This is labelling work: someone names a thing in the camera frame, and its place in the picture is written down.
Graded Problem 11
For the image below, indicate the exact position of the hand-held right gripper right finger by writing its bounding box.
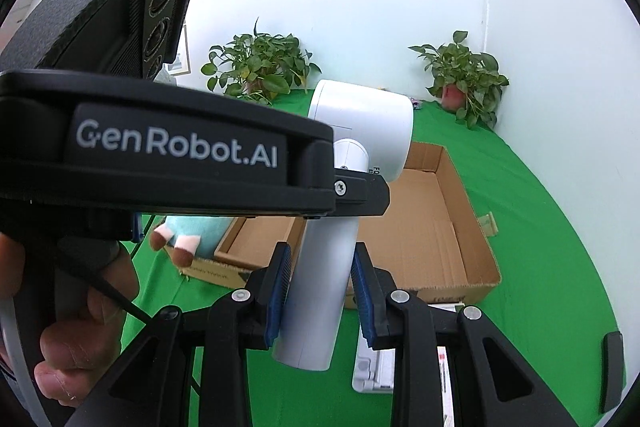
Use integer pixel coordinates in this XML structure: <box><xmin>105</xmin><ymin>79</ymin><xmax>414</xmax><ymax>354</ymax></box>
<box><xmin>350</xmin><ymin>243</ymin><xmax>583</xmax><ymax>427</ymax></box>

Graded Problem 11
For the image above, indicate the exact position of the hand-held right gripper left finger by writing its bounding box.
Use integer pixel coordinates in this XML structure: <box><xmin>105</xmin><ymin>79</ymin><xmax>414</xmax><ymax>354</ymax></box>
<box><xmin>65</xmin><ymin>242</ymin><xmax>293</xmax><ymax>427</ymax></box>

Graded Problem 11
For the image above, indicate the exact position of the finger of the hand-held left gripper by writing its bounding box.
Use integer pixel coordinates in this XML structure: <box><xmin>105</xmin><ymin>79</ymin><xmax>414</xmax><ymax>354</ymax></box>
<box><xmin>332</xmin><ymin>174</ymin><xmax>391</xmax><ymax>219</ymax></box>

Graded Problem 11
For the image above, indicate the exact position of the pink pig plush toy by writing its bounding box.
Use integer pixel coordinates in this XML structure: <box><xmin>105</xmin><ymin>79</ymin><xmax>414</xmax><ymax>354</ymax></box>
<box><xmin>150</xmin><ymin>214</ymin><xmax>236</xmax><ymax>267</ymax></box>

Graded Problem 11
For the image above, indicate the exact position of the white plastic tray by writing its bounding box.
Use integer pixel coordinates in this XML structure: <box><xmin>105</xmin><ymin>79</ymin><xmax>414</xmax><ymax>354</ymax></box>
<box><xmin>351</xmin><ymin>332</ymin><xmax>401</xmax><ymax>393</ymax></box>

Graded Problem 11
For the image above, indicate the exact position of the white hair dryer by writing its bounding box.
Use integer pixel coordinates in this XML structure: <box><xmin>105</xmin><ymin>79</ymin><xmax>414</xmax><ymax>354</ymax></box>
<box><xmin>274</xmin><ymin>79</ymin><xmax>416</xmax><ymax>370</ymax></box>

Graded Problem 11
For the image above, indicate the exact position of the brown cardboard box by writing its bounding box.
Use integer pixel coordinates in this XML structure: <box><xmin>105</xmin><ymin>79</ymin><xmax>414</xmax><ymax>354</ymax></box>
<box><xmin>175</xmin><ymin>142</ymin><xmax>502</xmax><ymax>310</ymax></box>

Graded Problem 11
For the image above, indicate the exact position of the white and green medicine box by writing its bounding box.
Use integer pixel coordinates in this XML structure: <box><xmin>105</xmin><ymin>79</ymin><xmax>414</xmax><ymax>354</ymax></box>
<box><xmin>432</xmin><ymin>302</ymin><xmax>481</xmax><ymax>427</ymax></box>

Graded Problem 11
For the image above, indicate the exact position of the person's left hand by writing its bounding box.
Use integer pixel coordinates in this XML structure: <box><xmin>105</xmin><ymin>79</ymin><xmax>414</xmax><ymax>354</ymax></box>
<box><xmin>0</xmin><ymin>232</ymin><xmax>141</xmax><ymax>408</ymax></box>

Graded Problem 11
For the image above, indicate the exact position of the red plant pot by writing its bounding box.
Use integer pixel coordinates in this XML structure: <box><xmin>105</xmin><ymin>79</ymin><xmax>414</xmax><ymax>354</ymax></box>
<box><xmin>441</xmin><ymin>84</ymin><xmax>467</xmax><ymax>108</ymax></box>

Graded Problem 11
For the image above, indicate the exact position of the large leafy green plant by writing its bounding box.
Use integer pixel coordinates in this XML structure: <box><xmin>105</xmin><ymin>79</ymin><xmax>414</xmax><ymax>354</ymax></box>
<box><xmin>201</xmin><ymin>18</ymin><xmax>322</xmax><ymax>105</ymax></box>

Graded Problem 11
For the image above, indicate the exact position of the small leafy green plant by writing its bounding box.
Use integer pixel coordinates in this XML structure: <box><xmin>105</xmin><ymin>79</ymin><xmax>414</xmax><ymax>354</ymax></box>
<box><xmin>408</xmin><ymin>30</ymin><xmax>510</xmax><ymax>130</ymax></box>

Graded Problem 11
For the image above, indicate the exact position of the green tablecloth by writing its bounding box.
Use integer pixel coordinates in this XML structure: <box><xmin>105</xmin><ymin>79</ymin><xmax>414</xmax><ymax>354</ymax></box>
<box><xmin>115</xmin><ymin>89</ymin><xmax>623</xmax><ymax>427</ymax></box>

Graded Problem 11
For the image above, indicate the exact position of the black rectangular object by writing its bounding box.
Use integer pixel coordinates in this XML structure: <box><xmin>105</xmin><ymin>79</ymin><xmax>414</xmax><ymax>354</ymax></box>
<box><xmin>597</xmin><ymin>331</ymin><xmax>626</xmax><ymax>414</ymax></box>

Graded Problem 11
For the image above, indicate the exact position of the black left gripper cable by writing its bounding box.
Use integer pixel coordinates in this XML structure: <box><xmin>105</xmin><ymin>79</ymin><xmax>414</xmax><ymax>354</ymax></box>
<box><xmin>85</xmin><ymin>274</ymin><xmax>153</xmax><ymax>323</ymax></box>

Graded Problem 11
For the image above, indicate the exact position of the grey cable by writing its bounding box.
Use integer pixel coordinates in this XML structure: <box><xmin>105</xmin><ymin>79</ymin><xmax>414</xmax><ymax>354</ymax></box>
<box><xmin>0</xmin><ymin>297</ymin><xmax>48</xmax><ymax>427</ymax></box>

